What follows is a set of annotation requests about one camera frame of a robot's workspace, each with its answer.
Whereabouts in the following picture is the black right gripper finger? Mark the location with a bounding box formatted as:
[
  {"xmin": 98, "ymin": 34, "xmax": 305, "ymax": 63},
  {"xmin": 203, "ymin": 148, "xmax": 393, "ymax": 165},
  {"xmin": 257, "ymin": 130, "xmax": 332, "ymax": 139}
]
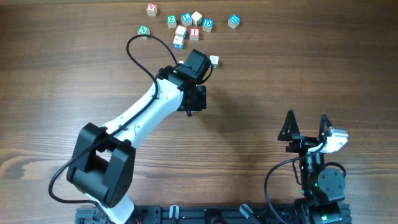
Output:
[
  {"xmin": 277, "ymin": 110, "xmax": 300, "ymax": 141},
  {"xmin": 318, "ymin": 114, "xmax": 332, "ymax": 140}
]

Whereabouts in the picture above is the green sided wooden block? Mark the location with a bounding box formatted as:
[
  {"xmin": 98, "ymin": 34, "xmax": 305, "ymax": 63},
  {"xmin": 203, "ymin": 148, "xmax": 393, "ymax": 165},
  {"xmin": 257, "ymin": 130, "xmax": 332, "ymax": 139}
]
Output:
[{"xmin": 209, "ymin": 55, "xmax": 219, "ymax": 68}]

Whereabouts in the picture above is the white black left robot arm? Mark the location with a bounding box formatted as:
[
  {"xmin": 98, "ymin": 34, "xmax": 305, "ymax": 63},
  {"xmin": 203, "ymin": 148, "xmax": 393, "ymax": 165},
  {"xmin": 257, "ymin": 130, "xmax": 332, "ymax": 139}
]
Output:
[{"xmin": 67, "ymin": 50, "xmax": 214, "ymax": 223}]

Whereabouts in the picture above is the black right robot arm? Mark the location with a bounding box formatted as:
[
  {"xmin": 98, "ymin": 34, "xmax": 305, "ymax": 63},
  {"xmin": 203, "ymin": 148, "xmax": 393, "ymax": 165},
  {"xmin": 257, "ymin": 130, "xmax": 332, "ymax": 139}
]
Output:
[{"xmin": 278, "ymin": 110, "xmax": 348, "ymax": 223}]

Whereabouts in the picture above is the blue X wooden block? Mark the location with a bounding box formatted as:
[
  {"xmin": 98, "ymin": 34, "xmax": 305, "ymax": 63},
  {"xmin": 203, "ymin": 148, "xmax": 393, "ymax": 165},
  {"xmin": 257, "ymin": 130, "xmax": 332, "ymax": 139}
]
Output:
[{"xmin": 173, "ymin": 36, "xmax": 184, "ymax": 49}]

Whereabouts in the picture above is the red I wooden block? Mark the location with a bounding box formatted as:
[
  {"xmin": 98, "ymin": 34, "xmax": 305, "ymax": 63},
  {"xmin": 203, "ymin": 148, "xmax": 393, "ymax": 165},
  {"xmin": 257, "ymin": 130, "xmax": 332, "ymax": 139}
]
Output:
[{"xmin": 190, "ymin": 28, "xmax": 200, "ymax": 41}]

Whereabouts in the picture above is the blue sided white block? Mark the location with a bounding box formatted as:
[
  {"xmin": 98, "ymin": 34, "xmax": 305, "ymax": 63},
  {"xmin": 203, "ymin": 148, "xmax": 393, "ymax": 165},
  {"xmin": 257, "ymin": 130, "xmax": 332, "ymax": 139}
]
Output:
[{"xmin": 175, "ymin": 26, "xmax": 187, "ymax": 39}]

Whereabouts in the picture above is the blue D wooden block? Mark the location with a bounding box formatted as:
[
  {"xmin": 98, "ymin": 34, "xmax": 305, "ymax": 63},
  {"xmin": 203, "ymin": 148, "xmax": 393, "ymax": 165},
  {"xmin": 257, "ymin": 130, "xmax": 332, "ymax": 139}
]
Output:
[{"xmin": 202, "ymin": 18, "xmax": 213, "ymax": 32}]

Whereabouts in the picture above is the plain top wooden block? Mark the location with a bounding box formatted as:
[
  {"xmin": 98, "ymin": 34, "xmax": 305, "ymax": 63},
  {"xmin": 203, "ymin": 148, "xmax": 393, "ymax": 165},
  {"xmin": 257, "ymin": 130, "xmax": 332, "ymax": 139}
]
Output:
[{"xmin": 192, "ymin": 11, "xmax": 203, "ymax": 26}]

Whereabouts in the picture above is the blue L wooden block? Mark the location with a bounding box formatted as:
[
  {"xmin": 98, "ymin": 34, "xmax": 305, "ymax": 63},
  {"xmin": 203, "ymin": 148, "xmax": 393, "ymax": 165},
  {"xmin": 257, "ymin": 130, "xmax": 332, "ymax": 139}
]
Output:
[{"xmin": 181, "ymin": 12, "xmax": 193, "ymax": 27}]

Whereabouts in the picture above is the green Z wooden block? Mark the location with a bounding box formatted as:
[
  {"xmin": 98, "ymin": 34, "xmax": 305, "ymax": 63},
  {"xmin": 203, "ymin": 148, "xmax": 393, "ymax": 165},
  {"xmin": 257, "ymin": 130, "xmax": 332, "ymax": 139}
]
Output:
[{"xmin": 167, "ymin": 15, "xmax": 177, "ymax": 29}]

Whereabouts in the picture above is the green N wooden block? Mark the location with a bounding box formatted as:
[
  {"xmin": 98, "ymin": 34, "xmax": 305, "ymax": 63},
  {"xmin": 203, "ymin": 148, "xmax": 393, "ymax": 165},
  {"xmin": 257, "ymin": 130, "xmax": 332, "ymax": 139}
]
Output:
[{"xmin": 137, "ymin": 25, "xmax": 150, "ymax": 39}]

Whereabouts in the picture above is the blue lone wooden block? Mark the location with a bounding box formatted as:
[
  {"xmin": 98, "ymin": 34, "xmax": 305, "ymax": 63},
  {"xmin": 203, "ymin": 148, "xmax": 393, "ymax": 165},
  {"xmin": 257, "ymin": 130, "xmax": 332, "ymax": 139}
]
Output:
[{"xmin": 228, "ymin": 14, "xmax": 240, "ymax": 29}]

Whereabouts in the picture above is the red Y wooden block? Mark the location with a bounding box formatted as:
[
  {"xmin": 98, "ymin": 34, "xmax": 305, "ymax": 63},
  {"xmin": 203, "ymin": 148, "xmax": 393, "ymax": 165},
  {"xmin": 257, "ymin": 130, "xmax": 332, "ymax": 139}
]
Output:
[{"xmin": 146, "ymin": 3, "xmax": 158, "ymax": 17}]

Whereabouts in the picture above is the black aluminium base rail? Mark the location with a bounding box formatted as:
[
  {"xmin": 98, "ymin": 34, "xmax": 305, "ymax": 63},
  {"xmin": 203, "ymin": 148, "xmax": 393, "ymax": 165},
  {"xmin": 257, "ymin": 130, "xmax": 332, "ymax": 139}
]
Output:
[{"xmin": 74, "ymin": 203, "xmax": 353, "ymax": 224}]

